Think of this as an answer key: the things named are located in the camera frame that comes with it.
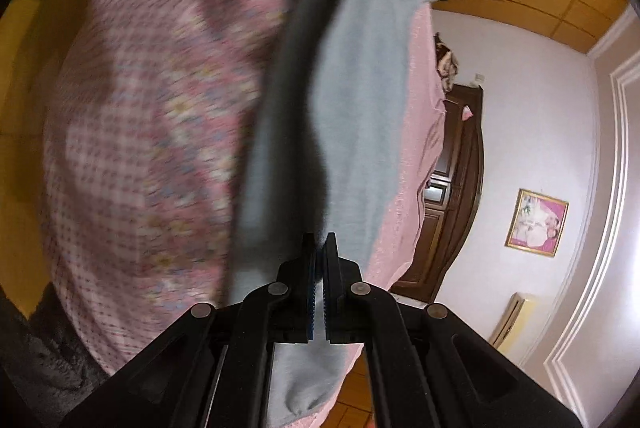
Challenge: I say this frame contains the grey fleece pants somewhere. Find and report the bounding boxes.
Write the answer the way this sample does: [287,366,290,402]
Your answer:
[226,0,475,428]

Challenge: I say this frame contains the dark grey floor rug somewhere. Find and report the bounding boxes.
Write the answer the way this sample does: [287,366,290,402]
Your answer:
[1,285,108,427]

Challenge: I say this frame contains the dark wooden headboard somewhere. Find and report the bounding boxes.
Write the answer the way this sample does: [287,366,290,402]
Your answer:
[392,84,484,303]

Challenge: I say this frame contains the framed wedding photo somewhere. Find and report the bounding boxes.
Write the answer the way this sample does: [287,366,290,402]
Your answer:
[504,188,570,258]

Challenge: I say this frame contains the crumpled clothes pile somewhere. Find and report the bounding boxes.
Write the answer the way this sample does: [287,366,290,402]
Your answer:
[434,32,459,93]

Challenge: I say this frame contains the pink floral bedspread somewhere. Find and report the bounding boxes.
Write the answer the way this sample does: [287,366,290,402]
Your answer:
[40,0,447,428]

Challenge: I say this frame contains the white wall air conditioner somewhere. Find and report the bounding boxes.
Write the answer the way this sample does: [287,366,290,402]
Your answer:
[488,292,536,354]

